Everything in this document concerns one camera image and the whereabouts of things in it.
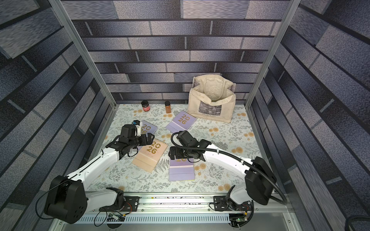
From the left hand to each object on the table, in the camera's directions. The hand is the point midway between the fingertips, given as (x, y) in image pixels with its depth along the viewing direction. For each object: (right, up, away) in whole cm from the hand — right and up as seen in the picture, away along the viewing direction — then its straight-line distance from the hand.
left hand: (149, 135), depth 86 cm
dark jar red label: (-10, +20, +25) cm, 34 cm away
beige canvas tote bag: (+44, +27, +28) cm, 59 cm away
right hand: (+16, -10, -6) cm, 20 cm away
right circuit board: (+48, -40, -16) cm, 64 cm away
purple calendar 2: (+19, +8, +21) cm, 29 cm away
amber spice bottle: (+8, +19, +24) cm, 32 cm away
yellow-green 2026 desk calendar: (+24, -26, -5) cm, 36 cm away
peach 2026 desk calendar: (-3, -14, +4) cm, 15 cm away
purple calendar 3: (+19, -21, -1) cm, 28 cm away
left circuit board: (-14, -40, -15) cm, 45 cm away
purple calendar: (-7, +4, +17) cm, 19 cm away
